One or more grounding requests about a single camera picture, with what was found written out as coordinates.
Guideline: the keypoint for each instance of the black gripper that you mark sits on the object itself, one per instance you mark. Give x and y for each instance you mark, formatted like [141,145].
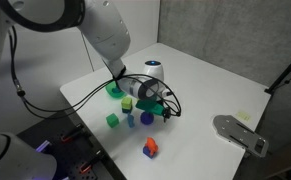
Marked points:
[166,111]

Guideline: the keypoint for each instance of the purple bumpy ball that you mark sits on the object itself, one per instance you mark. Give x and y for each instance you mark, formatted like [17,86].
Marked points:
[146,119]

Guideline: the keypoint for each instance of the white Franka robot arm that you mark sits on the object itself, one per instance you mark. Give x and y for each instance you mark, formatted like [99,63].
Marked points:
[108,33]

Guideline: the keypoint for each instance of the orange toy figure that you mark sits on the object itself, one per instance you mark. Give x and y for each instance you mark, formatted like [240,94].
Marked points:
[151,145]

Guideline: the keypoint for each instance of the blue toy figure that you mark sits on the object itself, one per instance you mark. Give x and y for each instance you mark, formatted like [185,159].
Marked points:
[131,120]

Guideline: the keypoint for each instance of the blue block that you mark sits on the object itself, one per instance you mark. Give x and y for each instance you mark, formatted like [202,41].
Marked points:
[147,153]

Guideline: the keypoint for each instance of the dark teal block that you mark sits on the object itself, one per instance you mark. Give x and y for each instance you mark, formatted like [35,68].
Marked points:
[127,110]

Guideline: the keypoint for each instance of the yellow-green block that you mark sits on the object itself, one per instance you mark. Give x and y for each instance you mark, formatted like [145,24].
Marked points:
[126,102]

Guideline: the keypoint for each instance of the green cube block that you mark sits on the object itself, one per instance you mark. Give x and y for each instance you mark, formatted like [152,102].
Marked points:
[112,120]

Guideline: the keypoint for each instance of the small blue toy piece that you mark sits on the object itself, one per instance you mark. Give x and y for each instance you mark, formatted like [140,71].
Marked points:
[115,90]

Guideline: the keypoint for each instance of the green plastic bowl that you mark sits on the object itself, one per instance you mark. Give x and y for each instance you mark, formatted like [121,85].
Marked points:
[113,94]

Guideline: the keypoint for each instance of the grey metal mounting plate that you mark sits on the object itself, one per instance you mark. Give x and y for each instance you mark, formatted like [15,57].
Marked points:
[233,131]

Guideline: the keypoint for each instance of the red and black clamp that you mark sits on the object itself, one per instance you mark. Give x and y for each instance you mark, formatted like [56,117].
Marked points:
[91,162]
[72,133]

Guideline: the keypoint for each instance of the black perforated breadboard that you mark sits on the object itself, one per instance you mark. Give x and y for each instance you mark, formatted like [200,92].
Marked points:
[56,128]

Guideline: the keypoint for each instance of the black tripod stand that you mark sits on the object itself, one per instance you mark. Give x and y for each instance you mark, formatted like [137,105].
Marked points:
[285,75]

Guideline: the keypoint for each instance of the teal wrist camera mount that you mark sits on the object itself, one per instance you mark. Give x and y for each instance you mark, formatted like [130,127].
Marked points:
[150,106]

